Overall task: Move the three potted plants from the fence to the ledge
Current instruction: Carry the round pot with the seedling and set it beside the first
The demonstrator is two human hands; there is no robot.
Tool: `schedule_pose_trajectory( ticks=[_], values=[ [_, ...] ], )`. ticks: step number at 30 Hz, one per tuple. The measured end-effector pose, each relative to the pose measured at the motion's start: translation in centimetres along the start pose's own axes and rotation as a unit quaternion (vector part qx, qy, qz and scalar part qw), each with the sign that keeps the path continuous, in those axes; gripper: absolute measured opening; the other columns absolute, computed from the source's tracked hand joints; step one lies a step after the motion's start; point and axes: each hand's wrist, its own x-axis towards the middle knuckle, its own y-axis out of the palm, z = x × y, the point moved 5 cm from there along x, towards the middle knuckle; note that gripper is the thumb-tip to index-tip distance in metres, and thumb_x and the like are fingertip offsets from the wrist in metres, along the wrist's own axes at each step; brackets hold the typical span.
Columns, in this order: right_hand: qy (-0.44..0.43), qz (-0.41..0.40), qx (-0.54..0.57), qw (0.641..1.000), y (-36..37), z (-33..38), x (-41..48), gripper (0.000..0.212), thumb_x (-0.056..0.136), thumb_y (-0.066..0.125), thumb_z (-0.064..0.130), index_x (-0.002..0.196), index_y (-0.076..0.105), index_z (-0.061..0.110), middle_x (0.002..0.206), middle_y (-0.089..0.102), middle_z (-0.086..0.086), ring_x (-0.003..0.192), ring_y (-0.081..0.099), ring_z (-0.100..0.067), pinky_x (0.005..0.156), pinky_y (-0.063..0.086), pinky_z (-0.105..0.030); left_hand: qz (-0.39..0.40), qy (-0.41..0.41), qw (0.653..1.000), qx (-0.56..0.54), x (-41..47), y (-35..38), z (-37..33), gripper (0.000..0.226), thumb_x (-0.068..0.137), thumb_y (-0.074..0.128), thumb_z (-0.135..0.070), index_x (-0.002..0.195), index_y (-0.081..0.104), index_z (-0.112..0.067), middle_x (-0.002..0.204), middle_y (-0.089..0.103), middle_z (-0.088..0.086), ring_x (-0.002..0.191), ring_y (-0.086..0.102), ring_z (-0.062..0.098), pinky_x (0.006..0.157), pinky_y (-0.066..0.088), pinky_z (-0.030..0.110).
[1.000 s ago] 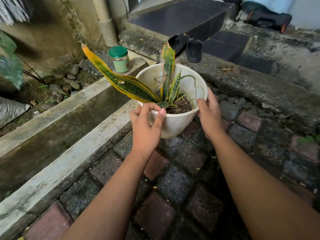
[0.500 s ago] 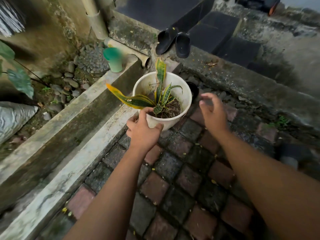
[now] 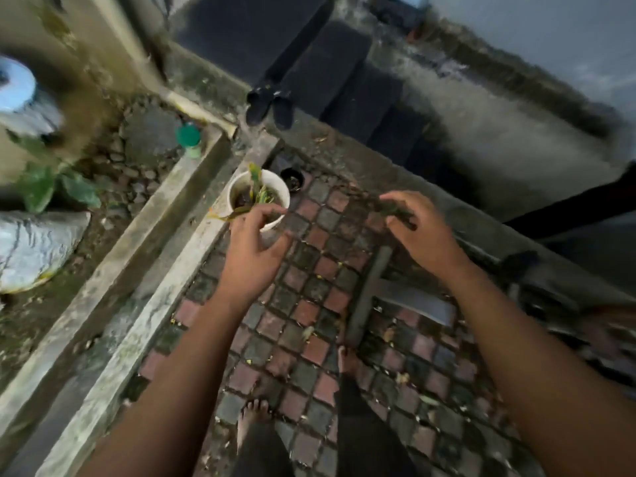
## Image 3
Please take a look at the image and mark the person's right leg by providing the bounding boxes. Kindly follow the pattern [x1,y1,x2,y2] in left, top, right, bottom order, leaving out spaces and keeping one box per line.
[335,344,423,477]

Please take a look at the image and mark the person's left forearm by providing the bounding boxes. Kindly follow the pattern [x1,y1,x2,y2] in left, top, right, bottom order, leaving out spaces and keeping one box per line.
[74,288,264,477]

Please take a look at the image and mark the small black plant pot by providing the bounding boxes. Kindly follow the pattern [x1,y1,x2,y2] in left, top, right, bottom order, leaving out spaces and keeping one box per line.
[280,167,305,193]

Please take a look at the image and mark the person's left leg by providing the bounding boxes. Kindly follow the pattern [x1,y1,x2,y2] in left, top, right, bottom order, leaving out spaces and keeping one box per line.
[233,397,295,477]

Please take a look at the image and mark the black sandal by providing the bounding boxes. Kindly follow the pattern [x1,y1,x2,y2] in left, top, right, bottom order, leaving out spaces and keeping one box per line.
[246,85,273,127]
[272,91,295,131]

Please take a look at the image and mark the green leafy plant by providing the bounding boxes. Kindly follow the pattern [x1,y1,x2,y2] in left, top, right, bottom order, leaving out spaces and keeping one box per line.
[7,131,103,214]

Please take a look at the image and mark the person's leg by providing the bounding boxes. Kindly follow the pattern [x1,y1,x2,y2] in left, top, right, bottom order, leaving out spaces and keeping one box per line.
[233,397,295,477]
[335,344,423,477]

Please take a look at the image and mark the white pot with snake plant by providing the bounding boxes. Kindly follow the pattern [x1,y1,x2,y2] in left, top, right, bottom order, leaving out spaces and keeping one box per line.
[208,162,292,233]

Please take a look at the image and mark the round stone slab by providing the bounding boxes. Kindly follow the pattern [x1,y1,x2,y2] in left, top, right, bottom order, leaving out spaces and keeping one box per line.
[121,101,182,167]

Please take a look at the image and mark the person's right hand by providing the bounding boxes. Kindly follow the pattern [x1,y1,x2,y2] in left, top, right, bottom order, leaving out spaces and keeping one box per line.
[379,189,470,284]

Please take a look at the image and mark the blue round brush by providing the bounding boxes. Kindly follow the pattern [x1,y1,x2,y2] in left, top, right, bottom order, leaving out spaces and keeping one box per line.
[0,55,66,140]

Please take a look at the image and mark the dark steps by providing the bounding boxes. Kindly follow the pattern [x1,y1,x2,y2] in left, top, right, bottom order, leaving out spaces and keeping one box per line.
[168,0,433,164]

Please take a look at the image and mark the grey metal tool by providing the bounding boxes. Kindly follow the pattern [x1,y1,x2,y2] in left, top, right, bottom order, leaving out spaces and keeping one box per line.
[344,245,458,348]

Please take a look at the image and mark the person's left hand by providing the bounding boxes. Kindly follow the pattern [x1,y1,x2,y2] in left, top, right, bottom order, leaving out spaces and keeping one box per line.
[216,203,294,313]

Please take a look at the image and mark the green lid jar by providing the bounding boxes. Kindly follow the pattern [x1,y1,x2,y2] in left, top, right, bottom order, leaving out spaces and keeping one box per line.
[176,123,203,160]

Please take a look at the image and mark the white drain pipe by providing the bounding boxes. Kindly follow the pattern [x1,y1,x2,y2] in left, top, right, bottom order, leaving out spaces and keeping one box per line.
[89,0,239,140]

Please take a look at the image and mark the white crumpled sack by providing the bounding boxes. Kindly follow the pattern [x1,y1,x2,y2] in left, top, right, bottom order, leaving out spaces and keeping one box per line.
[0,211,92,295]

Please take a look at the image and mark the person's right forearm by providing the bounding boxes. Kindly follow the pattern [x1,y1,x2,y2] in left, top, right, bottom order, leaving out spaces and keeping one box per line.
[442,262,636,477]

